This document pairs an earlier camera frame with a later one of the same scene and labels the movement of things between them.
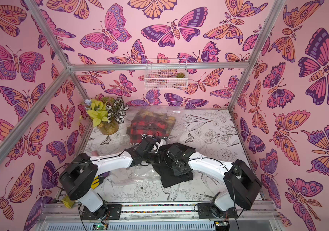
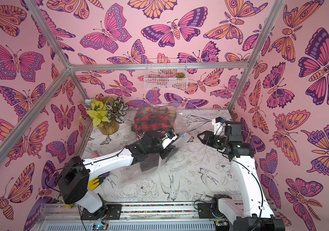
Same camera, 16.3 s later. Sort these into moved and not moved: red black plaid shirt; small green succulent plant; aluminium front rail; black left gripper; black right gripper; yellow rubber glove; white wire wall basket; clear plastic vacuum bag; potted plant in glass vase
Moved: black right gripper; clear plastic vacuum bag; red black plaid shirt
Not moved: white wire wall basket; yellow rubber glove; aluminium front rail; potted plant in glass vase; small green succulent plant; black left gripper
